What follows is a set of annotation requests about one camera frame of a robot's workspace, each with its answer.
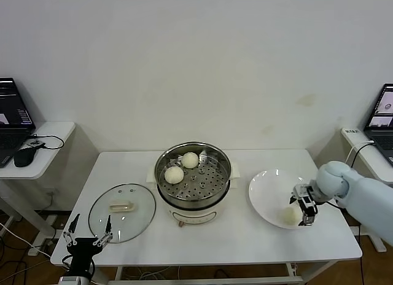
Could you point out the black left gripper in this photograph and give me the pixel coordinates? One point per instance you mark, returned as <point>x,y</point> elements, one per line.
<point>83,252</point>

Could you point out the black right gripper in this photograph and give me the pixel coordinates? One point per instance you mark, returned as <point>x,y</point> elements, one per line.
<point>312,195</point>

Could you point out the white steamed baozi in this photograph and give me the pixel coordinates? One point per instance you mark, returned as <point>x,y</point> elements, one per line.
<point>288,217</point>
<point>174,175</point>
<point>190,160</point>

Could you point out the round glass pot lid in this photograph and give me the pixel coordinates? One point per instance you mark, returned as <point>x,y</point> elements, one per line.
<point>122,217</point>

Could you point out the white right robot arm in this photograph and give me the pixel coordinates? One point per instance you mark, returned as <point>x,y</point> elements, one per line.
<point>359,193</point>

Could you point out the stainless steel steamer basket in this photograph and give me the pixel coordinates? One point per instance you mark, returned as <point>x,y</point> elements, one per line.
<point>205,186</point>

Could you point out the round white plate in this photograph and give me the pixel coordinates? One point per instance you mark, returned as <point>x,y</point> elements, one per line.
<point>270,189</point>

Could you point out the white floor power strip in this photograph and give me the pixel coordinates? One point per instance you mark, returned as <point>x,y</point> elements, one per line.
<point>37,251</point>

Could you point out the white side desk with strip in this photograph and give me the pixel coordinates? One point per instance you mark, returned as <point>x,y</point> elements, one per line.
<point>371,166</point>

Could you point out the black computer mouse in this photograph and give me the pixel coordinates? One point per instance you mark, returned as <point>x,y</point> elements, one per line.
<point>25,157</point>

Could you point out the cream electric cooking pot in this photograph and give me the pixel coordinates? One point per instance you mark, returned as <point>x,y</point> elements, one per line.
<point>196,212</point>

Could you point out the white side desk with mouse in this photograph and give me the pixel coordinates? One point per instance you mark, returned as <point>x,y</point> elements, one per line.
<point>49,134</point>

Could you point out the grey laptop with bright windows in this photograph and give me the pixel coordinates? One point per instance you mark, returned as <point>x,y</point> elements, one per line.
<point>382,113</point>

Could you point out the black laptop with dark screen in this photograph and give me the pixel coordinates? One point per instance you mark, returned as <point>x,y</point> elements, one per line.
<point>12,113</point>

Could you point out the white wall socket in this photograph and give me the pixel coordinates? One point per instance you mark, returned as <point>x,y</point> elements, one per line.
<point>52,193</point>

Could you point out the white table frame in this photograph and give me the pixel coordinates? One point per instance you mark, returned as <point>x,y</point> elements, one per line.
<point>199,279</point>

